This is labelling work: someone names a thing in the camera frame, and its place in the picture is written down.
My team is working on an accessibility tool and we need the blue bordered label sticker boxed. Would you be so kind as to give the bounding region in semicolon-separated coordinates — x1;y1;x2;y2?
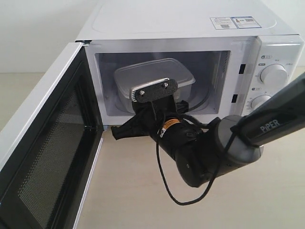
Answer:
231;16;261;29

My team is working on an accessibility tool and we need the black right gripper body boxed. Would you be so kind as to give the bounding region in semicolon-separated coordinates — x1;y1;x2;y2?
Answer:
132;95;208;157

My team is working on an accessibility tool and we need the lower white control knob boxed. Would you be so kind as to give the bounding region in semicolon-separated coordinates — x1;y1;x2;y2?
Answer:
250;95;271;110

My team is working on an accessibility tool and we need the white plastic lidded container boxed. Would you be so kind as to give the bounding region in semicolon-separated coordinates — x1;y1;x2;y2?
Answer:
114;58;195;101

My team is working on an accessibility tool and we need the white microwave oven body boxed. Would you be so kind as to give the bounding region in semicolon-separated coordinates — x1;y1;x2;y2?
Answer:
76;0;305;125

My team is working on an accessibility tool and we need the white label sticker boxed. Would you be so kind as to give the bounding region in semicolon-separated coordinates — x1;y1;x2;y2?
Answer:
210;17;237;30

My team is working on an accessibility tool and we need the upper white control knob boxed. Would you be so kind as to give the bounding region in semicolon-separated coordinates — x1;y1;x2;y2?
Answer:
260;64;288;85

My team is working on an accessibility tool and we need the glass microwave turntable plate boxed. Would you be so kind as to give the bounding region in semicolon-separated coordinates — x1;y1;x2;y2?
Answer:
114;70;209;113

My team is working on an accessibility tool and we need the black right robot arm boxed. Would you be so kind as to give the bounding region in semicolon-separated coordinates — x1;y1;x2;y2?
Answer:
112;75;305;187

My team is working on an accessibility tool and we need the white control knob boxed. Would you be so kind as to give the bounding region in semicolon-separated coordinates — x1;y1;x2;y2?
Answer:
260;64;288;85
250;95;271;110

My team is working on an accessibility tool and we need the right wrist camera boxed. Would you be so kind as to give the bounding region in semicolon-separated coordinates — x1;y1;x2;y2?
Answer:
129;78;178;103

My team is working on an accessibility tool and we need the white microwave door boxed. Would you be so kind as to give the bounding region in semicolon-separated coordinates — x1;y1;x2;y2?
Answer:
0;42;103;229

